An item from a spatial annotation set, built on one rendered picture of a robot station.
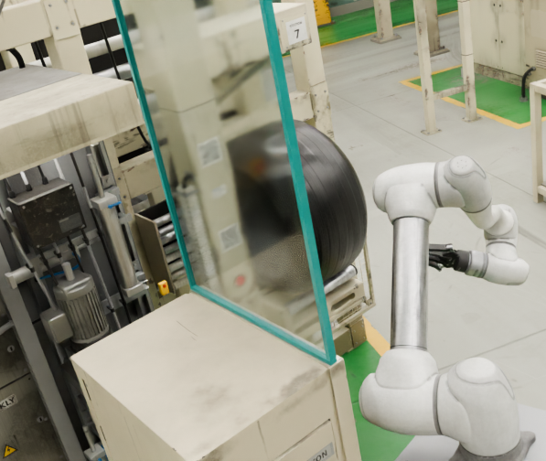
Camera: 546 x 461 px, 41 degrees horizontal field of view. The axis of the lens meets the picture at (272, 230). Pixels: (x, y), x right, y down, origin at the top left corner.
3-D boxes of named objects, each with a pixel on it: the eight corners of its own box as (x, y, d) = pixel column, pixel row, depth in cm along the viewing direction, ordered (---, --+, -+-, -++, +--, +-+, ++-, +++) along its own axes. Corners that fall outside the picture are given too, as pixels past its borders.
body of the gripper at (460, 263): (471, 262, 243) (444, 257, 243) (462, 277, 250) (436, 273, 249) (470, 246, 248) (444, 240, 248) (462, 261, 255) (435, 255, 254)
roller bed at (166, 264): (174, 294, 270) (154, 222, 257) (154, 283, 281) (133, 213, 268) (217, 271, 280) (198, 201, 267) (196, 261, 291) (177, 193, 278)
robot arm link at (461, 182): (493, 176, 213) (446, 181, 219) (482, 141, 199) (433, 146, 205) (493, 215, 207) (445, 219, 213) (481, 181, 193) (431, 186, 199)
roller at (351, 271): (285, 316, 241) (277, 305, 243) (283, 322, 245) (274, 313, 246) (359, 270, 259) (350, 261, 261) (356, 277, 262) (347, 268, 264)
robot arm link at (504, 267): (476, 284, 252) (477, 251, 257) (519, 294, 252) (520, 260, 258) (488, 273, 242) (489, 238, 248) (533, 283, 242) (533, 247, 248)
